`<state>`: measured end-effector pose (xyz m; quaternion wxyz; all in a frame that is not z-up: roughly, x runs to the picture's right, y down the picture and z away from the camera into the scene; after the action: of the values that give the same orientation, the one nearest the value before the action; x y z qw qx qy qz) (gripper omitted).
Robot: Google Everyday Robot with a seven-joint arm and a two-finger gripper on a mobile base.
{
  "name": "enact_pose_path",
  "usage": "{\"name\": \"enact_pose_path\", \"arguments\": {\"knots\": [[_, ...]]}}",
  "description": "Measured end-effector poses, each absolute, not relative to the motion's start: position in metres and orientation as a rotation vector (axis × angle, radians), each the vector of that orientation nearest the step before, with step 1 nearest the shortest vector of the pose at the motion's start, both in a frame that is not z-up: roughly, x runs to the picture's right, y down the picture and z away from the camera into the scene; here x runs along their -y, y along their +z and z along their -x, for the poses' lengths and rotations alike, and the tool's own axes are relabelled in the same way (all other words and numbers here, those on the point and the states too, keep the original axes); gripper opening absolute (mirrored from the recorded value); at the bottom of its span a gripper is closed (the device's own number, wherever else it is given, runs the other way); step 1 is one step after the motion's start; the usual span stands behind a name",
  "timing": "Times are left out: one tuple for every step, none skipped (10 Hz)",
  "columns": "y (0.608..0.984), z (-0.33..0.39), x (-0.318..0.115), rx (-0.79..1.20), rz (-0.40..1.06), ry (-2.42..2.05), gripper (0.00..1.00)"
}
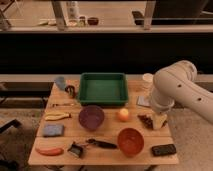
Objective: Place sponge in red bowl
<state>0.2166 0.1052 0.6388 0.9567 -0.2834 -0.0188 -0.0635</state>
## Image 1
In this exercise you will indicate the purple bowl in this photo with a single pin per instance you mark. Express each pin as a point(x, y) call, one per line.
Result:
point(91, 117)

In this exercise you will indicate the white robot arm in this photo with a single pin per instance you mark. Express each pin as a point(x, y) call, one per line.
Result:
point(175, 83)

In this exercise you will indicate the black binder clip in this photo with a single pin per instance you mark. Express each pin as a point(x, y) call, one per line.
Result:
point(71, 91)

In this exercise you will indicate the blue cup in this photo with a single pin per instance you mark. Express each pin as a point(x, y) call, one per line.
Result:
point(60, 83)

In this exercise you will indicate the white bottle on shelf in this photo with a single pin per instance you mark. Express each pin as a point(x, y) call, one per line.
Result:
point(72, 10)

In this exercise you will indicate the blue sponge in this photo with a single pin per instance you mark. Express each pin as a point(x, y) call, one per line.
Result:
point(53, 130)

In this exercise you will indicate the small metal tool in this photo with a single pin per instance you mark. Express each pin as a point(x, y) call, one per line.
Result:
point(63, 104)

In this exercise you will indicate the white cup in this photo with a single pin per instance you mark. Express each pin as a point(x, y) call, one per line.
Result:
point(147, 80)

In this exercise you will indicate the grey card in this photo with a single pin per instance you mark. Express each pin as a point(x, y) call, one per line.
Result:
point(143, 101)

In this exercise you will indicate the red chili pepper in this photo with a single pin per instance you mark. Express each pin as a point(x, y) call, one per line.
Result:
point(50, 152)

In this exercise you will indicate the dark red bowl on shelf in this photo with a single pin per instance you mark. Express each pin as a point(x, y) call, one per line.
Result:
point(93, 21)

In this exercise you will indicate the green plastic tray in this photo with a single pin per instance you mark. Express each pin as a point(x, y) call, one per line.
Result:
point(103, 89)

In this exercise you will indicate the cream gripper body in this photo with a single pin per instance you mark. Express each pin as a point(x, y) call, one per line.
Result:
point(158, 120)

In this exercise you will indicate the black phone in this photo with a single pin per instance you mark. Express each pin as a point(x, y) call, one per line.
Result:
point(163, 150)

